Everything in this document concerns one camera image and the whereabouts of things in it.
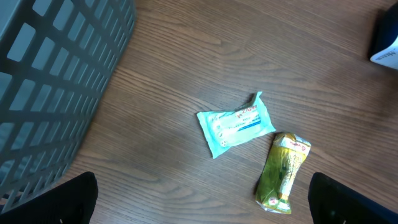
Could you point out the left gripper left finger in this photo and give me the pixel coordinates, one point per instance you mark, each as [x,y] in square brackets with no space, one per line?
[71,202]

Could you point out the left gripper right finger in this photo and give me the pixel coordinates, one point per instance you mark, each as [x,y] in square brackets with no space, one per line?
[332,202]

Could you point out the green snack packet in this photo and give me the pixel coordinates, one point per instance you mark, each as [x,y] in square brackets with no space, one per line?
[288,152]

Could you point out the teal wet wipes packet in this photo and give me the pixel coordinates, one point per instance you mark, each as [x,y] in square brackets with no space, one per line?
[225,129]

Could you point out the white barcode scanner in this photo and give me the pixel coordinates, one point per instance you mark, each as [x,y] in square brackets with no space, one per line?
[384,51]

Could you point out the grey plastic basket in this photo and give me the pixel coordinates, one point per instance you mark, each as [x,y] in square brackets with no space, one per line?
[57,58]

